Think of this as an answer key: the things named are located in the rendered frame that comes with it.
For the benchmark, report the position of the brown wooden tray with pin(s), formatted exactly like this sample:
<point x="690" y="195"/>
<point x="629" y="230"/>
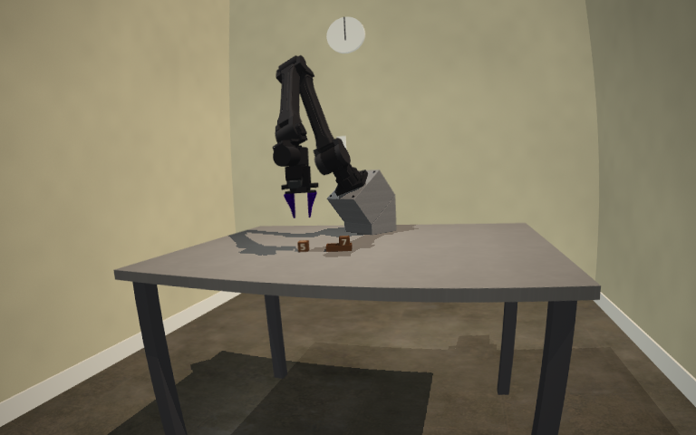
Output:
<point x="335" y="247"/>

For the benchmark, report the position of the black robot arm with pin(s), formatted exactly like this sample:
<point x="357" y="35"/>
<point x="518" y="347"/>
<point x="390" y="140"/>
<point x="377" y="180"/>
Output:
<point x="328" y="158"/>

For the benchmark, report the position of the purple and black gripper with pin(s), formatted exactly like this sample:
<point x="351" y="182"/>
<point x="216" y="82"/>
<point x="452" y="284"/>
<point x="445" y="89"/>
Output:
<point x="304" y="189"/>

